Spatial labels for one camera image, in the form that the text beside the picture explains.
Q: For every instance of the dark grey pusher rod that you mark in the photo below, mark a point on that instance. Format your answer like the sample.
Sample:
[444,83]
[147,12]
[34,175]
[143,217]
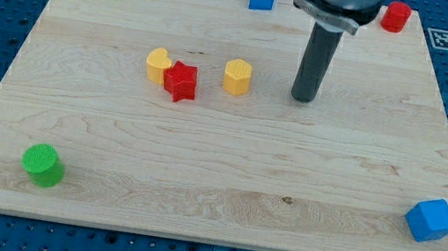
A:
[318,54]

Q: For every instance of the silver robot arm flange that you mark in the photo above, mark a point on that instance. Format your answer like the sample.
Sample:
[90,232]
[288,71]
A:
[338,16]

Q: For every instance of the red star block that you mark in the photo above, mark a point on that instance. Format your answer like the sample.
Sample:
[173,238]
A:
[180,81]

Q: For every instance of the light wooden board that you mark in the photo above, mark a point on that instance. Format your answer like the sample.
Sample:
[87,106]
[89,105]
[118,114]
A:
[258,171]

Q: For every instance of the green cylinder block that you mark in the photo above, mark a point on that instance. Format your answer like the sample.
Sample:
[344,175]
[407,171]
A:
[43,165]

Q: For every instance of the red cylinder block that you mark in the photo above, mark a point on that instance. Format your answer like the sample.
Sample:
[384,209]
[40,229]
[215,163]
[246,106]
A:
[396,16]

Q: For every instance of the white fiducial marker tag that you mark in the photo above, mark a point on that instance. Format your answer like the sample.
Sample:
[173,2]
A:
[438,38]

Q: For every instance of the blue cube block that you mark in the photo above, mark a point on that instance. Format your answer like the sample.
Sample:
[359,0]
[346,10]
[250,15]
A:
[428,220]

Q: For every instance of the yellow heart block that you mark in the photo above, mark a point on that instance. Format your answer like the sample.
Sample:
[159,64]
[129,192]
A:
[157,62]

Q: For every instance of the yellow hexagon block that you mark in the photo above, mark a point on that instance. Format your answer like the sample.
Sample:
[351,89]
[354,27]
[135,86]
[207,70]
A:
[237,77]

